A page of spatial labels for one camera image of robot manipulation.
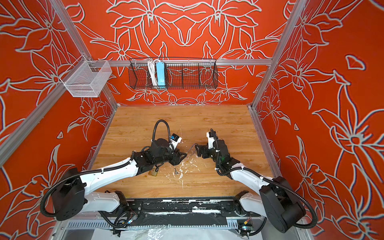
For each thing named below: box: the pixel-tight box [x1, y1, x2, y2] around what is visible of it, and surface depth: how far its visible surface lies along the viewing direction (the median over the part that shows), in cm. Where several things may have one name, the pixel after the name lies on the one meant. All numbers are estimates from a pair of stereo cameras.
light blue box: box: [156, 62, 166, 86], surface depth 91 cm
